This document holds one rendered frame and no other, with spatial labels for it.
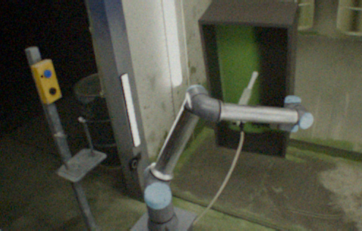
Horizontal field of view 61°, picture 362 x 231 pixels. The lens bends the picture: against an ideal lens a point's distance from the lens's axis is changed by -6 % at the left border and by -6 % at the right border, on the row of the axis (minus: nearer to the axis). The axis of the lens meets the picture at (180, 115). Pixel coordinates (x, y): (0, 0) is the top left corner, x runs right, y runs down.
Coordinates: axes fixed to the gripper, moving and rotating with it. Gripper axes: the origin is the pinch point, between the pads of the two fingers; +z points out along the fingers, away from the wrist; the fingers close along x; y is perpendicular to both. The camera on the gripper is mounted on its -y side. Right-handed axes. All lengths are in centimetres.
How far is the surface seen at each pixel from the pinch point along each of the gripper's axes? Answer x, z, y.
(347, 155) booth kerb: 82, -86, 128
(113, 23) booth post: 22, 91, -44
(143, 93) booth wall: 23, 87, 22
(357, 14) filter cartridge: 143, -69, 7
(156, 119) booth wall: 25, 84, 55
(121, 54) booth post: 18, 90, -21
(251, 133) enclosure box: 49, 6, 80
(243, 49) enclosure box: 68, 15, 3
